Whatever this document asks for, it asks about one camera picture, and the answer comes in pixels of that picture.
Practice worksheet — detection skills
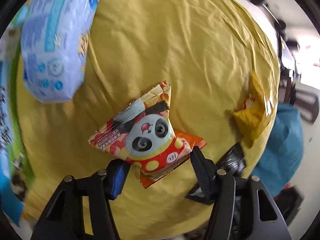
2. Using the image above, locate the orange panda snack bag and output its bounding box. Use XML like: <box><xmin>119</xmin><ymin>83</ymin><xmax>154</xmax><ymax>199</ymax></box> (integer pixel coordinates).
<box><xmin>88</xmin><ymin>81</ymin><xmax>206</xmax><ymax>189</ymax></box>

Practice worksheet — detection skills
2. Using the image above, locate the yellow snack packet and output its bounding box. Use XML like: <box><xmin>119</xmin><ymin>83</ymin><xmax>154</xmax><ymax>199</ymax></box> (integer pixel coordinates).
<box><xmin>232</xmin><ymin>72</ymin><xmax>274</xmax><ymax>148</ymax></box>

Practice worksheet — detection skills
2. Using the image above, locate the black snack packet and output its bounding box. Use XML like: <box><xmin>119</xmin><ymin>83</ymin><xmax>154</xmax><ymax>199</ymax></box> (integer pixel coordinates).
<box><xmin>186</xmin><ymin>142</ymin><xmax>246</xmax><ymax>205</ymax></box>

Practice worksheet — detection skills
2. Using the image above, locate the teal blanket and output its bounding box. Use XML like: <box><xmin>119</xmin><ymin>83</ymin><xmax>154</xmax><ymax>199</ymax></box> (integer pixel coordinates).
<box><xmin>252</xmin><ymin>103</ymin><xmax>304</xmax><ymax>197</ymax></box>

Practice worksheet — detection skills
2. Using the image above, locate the open cardboard box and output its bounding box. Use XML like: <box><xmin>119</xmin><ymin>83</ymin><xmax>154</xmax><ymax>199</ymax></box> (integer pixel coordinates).
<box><xmin>1</xmin><ymin>5</ymin><xmax>35</xmax><ymax>226</ymax></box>

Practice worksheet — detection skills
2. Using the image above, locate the yellow table cloth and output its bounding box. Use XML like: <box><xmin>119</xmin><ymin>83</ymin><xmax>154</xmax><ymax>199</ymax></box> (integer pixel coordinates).
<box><xmin>16</xmin><ymin>0</ymin><xmax>281</xmax><ymax>240</ymax></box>

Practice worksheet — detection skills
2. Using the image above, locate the light blue tissue pack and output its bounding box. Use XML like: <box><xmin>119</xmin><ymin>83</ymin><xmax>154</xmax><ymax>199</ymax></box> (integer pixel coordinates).
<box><xmin>21</xmin><ymin>0</ymin><xmax>99</xmax><ymax>103</ymax></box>

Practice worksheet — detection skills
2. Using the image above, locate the dumbbell bar on floor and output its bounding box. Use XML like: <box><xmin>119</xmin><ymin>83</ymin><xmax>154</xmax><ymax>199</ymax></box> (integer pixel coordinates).
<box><xmin>249</xmin><ymin>0</ymin><xmax>286</xmax><ymax>31</ymax></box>

